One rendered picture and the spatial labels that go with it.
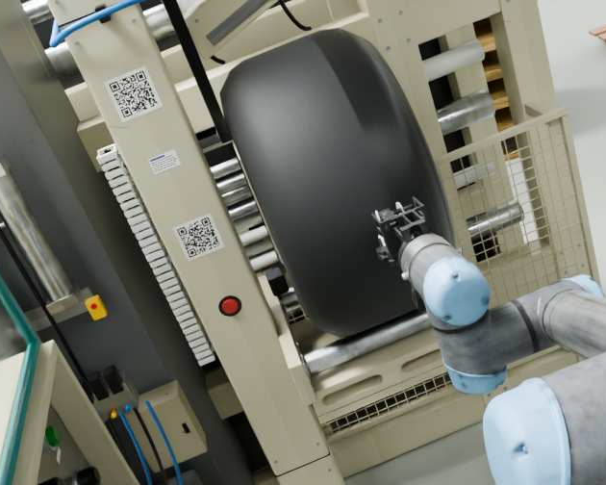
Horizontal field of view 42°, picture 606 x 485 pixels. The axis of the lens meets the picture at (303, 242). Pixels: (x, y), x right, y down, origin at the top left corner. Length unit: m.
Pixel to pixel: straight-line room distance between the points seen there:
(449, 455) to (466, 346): 1.58
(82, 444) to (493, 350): 0.67
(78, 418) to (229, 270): 0.41
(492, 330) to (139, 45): 0.74
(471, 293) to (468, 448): 1.64
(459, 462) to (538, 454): 1.92
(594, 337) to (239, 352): 0.88
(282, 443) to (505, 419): 1.13
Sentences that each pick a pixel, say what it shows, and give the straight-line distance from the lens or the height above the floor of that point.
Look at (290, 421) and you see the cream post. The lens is 1.71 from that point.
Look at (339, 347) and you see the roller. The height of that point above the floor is 0.92.
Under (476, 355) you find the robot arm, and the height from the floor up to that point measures 1.16.
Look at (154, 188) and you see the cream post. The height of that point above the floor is 1.34.
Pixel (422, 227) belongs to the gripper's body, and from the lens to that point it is 1.09.
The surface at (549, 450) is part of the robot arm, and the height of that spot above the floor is 1.34.
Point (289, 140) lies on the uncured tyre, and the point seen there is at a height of 1.37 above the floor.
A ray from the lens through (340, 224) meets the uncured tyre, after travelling 1.28.
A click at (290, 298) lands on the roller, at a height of 0.91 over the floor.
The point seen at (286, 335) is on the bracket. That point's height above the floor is 0.95.
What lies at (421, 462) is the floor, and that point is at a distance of 2.59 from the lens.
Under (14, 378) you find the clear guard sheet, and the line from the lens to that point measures 1.13.
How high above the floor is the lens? 1.79
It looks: 26 degrees down
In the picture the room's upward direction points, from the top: 21 degrees counter-clockwise
